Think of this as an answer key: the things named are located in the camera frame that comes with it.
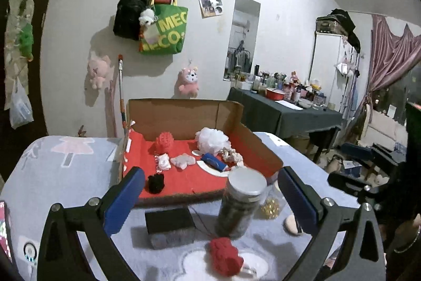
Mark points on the blue cloth roll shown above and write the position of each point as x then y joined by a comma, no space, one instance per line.
213,162

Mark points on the pink curtain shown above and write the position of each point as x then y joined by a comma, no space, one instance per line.
391,57

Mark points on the dark wooden door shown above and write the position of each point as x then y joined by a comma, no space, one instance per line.
19,37

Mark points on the black backpack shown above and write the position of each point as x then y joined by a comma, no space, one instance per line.
128,17

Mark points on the white charger device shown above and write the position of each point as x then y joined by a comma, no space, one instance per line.
29,249

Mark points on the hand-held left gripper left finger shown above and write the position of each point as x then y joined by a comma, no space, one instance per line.
123,198

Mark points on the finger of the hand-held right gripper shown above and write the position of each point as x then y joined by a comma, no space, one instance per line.
357,151
345,184

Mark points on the wall mirror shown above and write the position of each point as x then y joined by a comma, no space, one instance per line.
241,37

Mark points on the white curved band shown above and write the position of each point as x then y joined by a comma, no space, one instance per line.
210,169

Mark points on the white plush dog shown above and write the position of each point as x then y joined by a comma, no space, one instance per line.
147,17

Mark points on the red bowl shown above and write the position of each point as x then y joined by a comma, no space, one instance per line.
274,93

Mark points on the smartphone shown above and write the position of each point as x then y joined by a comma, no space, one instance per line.
5,228

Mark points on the beige scrunchie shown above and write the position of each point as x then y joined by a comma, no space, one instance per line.
232,156

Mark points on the green tote bag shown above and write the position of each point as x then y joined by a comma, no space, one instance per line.
164,30

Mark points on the white cloth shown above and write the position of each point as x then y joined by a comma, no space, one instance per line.
182,161

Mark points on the colourful printed small box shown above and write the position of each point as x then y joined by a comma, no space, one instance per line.
169,225

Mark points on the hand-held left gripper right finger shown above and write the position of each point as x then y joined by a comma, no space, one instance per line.
294,198

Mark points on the red mesh ball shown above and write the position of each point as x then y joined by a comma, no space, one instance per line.
164,142

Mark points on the pink fox plush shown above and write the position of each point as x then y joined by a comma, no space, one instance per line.
188,80

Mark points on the wall photo print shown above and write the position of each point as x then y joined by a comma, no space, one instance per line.
210,3

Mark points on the red yarn ball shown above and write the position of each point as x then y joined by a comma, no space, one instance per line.
225,254

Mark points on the dark bag on rack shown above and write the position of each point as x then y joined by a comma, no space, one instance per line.
338,24

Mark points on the green plush toy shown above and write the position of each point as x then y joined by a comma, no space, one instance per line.
26,39

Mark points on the white bath pouf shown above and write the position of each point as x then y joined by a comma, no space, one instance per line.
212,139

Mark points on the table with dark cloth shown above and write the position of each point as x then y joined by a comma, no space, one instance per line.
289,118

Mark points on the group of bottles and jars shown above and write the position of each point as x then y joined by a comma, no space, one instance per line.
283,86

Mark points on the person's right forearm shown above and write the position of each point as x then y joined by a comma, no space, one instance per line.
406,238

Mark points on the clear plastic bag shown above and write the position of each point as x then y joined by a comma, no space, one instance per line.
20,106

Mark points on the hanging door organizer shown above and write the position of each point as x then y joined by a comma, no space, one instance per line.
18,37

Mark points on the clear jar with dark contents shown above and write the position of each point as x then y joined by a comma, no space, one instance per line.
241,205

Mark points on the beige powder puff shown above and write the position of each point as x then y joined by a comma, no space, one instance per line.
291,225

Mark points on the cardboard box with red lining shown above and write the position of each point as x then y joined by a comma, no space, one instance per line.
184,182

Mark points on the bag of gold candies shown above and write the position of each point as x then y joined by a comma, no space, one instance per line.
271,206

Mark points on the black scrunchie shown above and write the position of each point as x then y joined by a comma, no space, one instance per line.
155,184

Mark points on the pink pig plush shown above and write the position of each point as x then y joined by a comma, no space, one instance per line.
97,70

